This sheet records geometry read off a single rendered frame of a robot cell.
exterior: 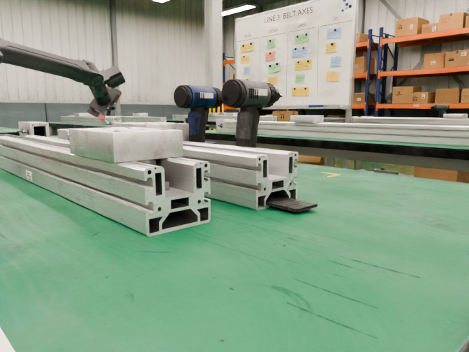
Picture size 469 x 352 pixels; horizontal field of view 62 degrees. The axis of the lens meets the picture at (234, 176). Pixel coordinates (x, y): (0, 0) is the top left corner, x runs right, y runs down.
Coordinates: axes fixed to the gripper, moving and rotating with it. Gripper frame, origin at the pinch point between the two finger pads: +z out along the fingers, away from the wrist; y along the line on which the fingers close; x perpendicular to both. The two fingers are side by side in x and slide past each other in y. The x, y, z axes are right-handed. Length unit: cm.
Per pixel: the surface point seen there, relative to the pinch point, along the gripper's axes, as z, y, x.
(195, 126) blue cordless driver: -52, 11, 48
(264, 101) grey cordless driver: -70, 6, 63
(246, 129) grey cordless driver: -69, 14, 62
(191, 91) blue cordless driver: -58, 6, 44
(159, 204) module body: -97, 43, 61
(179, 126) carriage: -66, 19, 48
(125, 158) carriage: -95, 39, 53
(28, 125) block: 39, 13, -48
